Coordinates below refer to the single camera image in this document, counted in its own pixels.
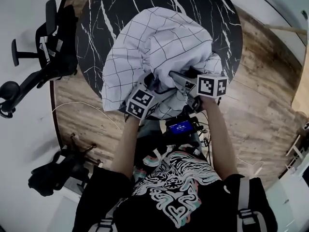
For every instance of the person's right forearm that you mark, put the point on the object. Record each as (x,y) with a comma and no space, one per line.
(219,141)

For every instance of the chest device with blue screen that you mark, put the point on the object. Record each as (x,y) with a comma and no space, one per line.
(179,127)

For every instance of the person's left forearm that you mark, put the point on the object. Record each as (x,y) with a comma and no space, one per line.
(125,149)

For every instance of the black office chair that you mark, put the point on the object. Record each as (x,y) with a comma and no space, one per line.
(60,57)

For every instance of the light wooden table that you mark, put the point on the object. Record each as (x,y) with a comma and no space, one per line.
(301,86)

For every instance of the black printed T-shirt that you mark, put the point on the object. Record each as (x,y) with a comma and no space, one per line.
(169,214)

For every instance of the grey jeans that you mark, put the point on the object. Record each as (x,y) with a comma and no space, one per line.
(149,129)

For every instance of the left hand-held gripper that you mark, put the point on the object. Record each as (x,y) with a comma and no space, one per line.
(142,103)

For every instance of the white grid-patterned cloth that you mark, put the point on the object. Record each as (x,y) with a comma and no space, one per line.
(157,45)

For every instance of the black marble round table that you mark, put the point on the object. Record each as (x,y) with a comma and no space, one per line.
(101,20)

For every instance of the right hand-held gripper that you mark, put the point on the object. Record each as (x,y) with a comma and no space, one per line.
(207,86)

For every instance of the white metal frame stand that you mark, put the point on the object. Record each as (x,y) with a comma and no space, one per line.
(295,149)

